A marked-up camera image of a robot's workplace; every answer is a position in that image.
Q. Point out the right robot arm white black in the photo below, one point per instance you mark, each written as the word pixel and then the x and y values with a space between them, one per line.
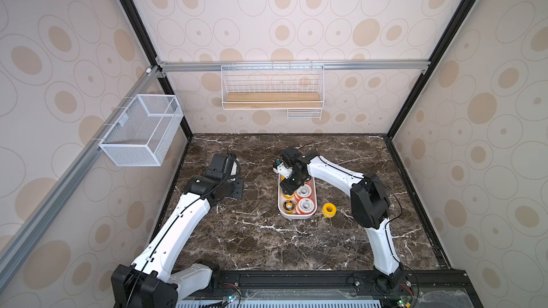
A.
pixel 370 204

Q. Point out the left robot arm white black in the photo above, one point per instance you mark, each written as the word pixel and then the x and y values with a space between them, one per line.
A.
pixel 171 239

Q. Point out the white plastic storage box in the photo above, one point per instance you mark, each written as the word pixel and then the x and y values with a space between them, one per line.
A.
pixel 281 199

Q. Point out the white wire shelf wooden board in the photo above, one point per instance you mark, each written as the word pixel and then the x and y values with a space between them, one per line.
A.
pixel 300 93

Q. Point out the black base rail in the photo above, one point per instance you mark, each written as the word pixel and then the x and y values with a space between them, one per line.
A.
pixel 224 288

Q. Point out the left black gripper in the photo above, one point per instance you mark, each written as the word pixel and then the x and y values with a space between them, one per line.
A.
pixel 238 188

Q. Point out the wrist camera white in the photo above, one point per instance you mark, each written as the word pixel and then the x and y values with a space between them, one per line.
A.
pixel 282 169
pixel 236 168

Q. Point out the white mesh wire basket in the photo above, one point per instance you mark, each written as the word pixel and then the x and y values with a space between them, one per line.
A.
pixel 143 133

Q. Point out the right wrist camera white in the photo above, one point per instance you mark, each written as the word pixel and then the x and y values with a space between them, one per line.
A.
pixel 282 169

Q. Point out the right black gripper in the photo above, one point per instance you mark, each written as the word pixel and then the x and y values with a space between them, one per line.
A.
pixel 291 184

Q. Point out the aluminium rail left wall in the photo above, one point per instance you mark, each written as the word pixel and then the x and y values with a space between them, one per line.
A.
pixel 28 236

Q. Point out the orange white tape roll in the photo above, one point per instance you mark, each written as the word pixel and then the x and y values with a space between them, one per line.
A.
pixel 303 192
pixel 306 206

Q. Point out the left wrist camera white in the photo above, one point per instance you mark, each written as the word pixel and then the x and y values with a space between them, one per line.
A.
pixel 236 168

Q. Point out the aluminium rail wall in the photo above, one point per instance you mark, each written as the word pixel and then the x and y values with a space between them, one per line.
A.
pixel 353 65
pixel 28 236

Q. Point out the aluminium rail back wall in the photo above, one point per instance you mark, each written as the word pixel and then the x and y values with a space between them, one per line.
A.
pixel 353 65

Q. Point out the yellow black label tape roll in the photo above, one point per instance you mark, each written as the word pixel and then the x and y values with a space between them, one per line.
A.
pixel 290 207

